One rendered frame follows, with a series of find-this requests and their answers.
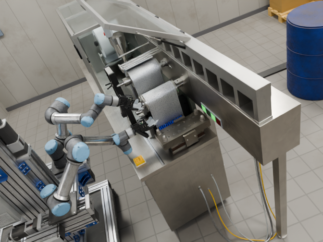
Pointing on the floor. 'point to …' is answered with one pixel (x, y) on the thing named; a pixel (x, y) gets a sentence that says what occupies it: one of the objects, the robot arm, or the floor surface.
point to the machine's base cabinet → (190, 186)
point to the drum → (305, 51)
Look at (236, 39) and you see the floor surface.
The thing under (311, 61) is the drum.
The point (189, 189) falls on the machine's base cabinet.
